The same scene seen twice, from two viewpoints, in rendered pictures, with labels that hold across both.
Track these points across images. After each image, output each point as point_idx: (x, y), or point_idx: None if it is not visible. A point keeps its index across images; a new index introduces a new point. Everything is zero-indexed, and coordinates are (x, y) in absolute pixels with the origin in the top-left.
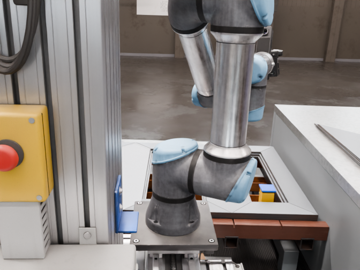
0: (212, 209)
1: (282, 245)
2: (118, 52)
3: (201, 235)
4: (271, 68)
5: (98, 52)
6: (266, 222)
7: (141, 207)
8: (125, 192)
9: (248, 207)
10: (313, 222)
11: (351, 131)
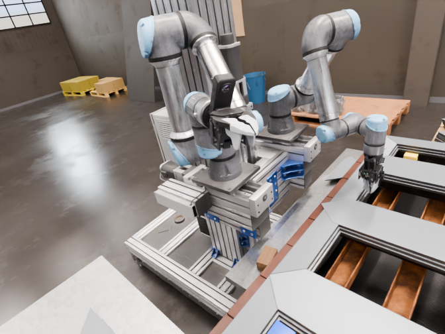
0: (286, 264)
1: None
2: (195, 55)
3: (202, 176)
4: (198, 120)
5: None
6: (241, 303)
7: (249, 166)
8: (358, 218)
9: (269, 296)
10: None
11: None
